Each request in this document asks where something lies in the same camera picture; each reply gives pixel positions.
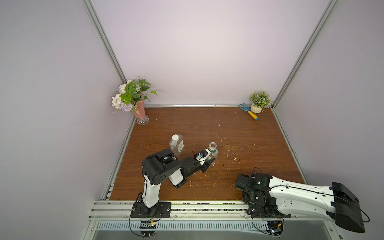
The pink vase with flowers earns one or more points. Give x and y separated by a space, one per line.
131 96

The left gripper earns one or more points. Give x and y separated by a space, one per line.
205 165

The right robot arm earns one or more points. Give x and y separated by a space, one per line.
271 197

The tall clear labelled bottle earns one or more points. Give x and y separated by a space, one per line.
213 150

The small potted green plant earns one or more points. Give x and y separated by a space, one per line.
260 100

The aluminium front rail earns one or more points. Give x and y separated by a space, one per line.
178 210

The square clear plastic bottle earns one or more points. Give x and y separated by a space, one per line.
177 147

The blue yellow garden trowel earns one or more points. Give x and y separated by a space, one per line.
247 109

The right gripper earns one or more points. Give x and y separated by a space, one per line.
241 182

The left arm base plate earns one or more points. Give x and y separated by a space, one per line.
150 210

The white bottle cap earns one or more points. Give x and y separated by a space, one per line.
176 137

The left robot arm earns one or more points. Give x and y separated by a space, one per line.
164 165

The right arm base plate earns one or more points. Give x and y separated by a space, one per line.
260 210

